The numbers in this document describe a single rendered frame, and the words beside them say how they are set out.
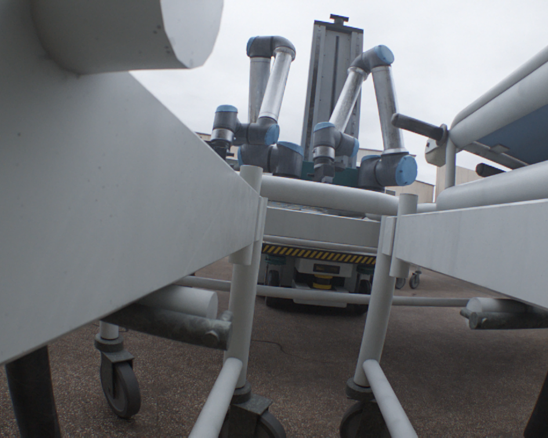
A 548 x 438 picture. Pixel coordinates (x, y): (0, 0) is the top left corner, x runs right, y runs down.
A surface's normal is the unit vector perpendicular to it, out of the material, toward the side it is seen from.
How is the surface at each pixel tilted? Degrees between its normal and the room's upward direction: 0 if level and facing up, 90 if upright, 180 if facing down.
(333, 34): 90
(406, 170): 95
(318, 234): 90
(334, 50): 90
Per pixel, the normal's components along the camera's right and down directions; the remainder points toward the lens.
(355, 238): 0.07, 0.00
